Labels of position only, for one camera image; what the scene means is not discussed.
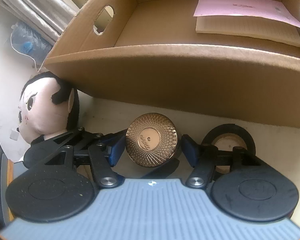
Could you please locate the clear plastic bag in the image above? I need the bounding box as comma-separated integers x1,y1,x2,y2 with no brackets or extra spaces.
11,21,52,67

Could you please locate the plush doll red shirt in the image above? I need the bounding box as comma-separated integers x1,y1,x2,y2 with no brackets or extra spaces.
17,72,79,145

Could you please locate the grey curtain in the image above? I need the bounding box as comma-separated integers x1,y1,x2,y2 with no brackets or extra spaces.
0,0,79,44

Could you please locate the brown cardboard box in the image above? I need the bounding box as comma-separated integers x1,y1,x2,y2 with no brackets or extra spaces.
44,0,300,128

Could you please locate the pink cover notebook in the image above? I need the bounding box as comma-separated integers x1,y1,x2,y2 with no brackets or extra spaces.
193,0,300,48

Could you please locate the black tape roll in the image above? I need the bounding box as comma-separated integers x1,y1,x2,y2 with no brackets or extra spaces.
200,123,257,175

